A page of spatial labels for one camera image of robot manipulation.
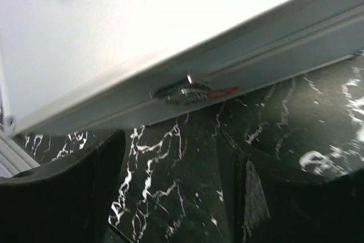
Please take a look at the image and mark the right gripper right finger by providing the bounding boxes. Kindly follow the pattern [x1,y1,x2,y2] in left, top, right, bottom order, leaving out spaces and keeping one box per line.
[216,130,363,242]

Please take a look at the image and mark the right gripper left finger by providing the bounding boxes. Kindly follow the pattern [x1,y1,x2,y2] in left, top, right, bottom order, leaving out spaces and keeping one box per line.
[1,130,126,242]

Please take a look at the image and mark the grey metal case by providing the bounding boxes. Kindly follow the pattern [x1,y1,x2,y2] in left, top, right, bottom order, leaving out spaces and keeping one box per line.
[1,0,363,137]

